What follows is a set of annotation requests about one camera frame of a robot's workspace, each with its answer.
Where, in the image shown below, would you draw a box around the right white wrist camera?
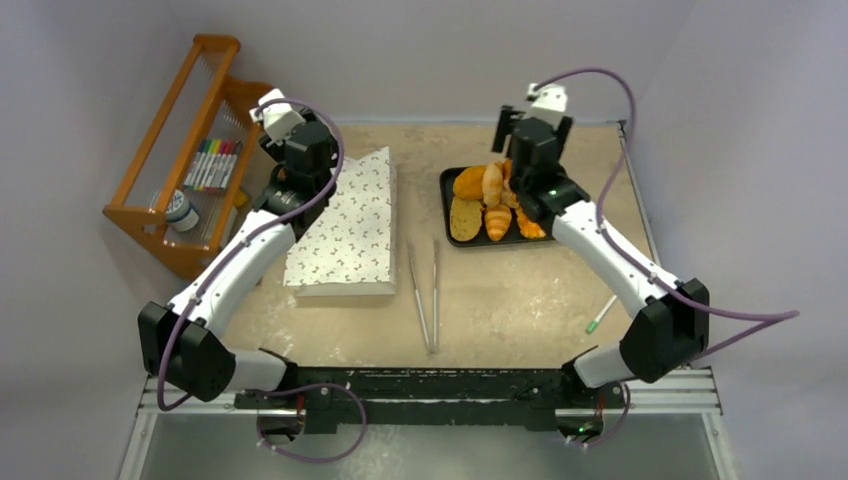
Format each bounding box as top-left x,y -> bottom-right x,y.
524,83 -> 568,127

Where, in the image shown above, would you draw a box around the set of coloured markers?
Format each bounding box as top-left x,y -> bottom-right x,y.
183,138 -> 244,193

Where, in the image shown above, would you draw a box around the sliced seeded fake bread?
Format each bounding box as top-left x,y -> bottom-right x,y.
449,197 -> 484,242

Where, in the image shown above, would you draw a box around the orange wooden shelf rack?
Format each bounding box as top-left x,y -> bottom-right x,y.
103,34 -> 271,280

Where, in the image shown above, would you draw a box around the lumpy orange fake bread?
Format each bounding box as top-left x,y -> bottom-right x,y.
452,165 -> 486,201

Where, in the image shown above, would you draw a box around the round fake bread bun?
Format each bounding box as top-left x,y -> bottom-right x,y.
481,161 -> 503,207

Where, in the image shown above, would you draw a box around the white blue tape roll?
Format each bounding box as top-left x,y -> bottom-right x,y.
165,189 -> 200,233

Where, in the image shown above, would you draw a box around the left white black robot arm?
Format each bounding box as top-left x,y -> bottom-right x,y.
138,105 -> 344,411

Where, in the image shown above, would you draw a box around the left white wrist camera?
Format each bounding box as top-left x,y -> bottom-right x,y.
249,88 -> 306,144

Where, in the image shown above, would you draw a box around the large fake bread loaf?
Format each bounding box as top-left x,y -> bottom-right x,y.
501,158 -> 520,210

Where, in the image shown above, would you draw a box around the white patterned paper bag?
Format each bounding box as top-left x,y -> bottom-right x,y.
283,147 -> 397,297

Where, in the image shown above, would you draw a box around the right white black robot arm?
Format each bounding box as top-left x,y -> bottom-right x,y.
492,105 -> 709,407

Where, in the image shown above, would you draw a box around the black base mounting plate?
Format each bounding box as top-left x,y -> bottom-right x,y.
235,366 -> 624,436

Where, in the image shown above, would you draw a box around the black plastic tray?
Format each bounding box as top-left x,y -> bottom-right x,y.
438,167 -> 553,248

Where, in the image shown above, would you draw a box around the metal tongs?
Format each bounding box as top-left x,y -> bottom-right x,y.
405,238 -> 441,354

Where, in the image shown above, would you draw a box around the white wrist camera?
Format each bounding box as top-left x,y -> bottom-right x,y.
249,88 -> 306,144
524,83 -> 568,127

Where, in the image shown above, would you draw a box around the green tipped white marker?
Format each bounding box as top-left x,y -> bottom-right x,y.
585,295 -> 618,335

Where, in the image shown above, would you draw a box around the aluminium rail frame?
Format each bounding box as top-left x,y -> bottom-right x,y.
139,122 -> 721,453

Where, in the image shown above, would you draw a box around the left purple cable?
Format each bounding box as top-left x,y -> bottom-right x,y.
156,97 -> 368,464

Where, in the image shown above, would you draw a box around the fake croissant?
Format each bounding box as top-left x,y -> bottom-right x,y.
484,204 -> 512,242

